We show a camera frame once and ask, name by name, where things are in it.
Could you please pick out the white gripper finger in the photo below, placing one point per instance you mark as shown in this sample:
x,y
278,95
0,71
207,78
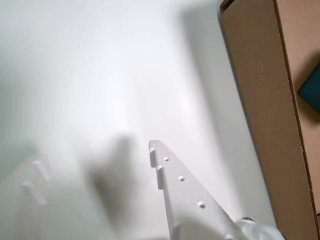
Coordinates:
x,y
32,220
187,212

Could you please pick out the blue cube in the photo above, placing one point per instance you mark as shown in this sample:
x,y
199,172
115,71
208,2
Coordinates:
x,y
312,92

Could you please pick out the brown cardboard box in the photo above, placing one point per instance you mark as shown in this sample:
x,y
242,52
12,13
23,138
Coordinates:
x,y
262,100

